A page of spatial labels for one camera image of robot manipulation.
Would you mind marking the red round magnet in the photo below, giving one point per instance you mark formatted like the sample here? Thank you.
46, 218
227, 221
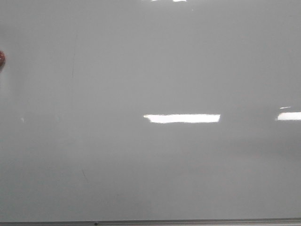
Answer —
2, 59

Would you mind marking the white whiteboard with aluminium frame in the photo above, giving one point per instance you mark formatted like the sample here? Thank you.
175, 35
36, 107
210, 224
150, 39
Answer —
149, 110

